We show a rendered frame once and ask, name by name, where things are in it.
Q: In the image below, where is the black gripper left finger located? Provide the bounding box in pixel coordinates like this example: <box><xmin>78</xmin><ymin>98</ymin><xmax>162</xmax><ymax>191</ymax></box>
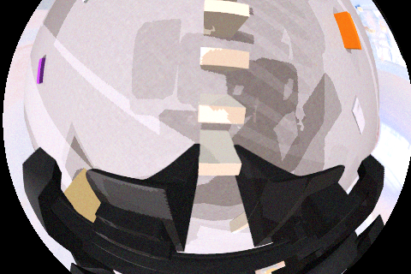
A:
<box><xmin>86</xmin><ymin>144</ymin><xmax>201</xmax><ymax>253</ymax></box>

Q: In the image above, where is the purple rectangular block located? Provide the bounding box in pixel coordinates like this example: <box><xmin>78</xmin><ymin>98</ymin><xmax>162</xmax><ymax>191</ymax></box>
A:
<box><xmin>37</xmin><ymin>57</ymin><xmax>45</xmax><ymax>85</ymax></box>

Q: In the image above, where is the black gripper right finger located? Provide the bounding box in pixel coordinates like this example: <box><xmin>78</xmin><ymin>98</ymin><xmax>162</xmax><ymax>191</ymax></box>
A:
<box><xmin>234</xmin><ymin>145</ymin><xmax>345</xmax><ymax>247</ymax></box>

